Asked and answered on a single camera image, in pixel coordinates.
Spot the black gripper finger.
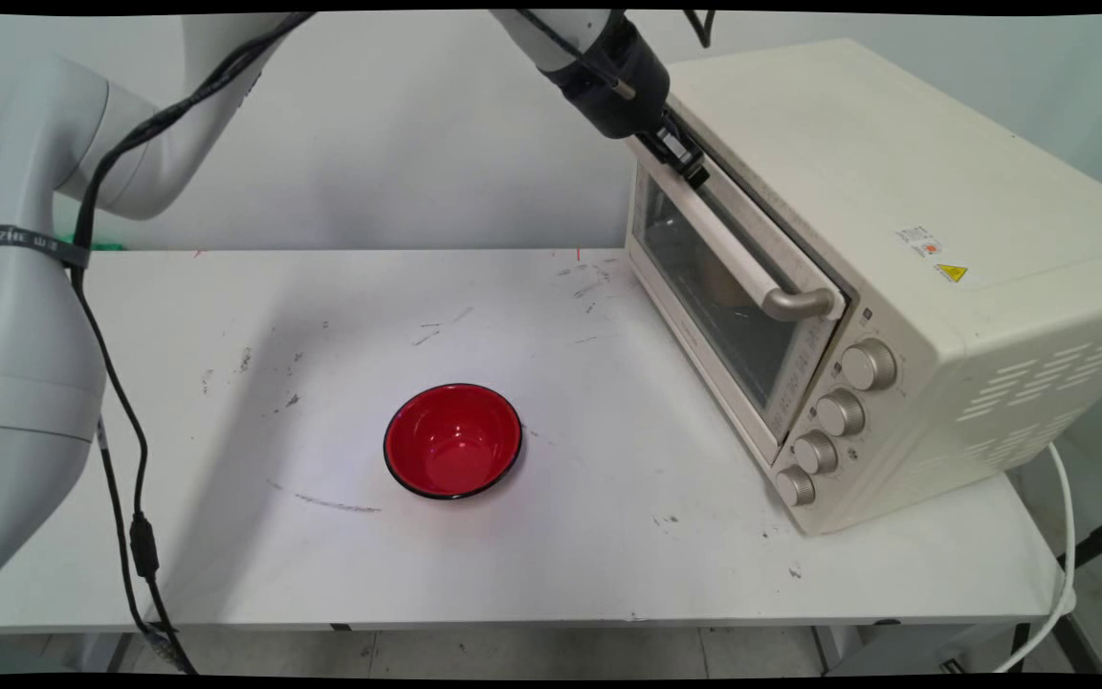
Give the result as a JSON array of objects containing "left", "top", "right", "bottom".
[
  {"left": 673, "top": 144, "right": 712, "bottom": 189},
  {"left": 652, "top": 122, "right": 697, "bottom": 173}
]

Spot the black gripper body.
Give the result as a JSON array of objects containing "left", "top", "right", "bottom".
[{"left": 546, "top": 11, "right": 672, "bottom": 141}]

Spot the cream oven door with handle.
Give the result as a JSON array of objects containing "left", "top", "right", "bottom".
[{"left": 626, "top": 134, "right": 849, "bottom": 470}]

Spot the cream toaster oven body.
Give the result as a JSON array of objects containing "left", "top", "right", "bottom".
[{"left": 628, "top": 38, "right": 1102, "bottom": 537}]

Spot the silver oven knob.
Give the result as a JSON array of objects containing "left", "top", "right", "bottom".
[
  {"left": 814, "top": 388, "right": 867, "bottom": 438},
  {"left": 774, "top": 464, "right": 817, "bottom": 508},
  {"left": 839, "top": 338, "right": 898, "bottom": 391},
  {"left": 792, "top": 431, "right": 840, "bottom": 477}
]

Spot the red bowl with black rim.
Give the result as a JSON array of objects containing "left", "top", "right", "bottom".
[{"left": 384, "top": 383, "right": 524, "bottom": 501}]

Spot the black tripod stand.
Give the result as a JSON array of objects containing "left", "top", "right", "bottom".
[{"left": 1053, "top": 512, "right": 1102, "bottom": 674}]

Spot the white power cable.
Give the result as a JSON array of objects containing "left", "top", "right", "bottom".
[{"left": 991, "top": 440, "right": 1078, "bottom": 674}]

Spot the black velcro cable strap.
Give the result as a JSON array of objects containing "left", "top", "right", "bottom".
[{"left": 0, "top": 225, "right": 91, "bottom": 270}]

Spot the black cable with inline connector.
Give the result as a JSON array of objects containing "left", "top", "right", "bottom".
[{"left": 68, "top": 11, "right": 318, "bottom": 675}]

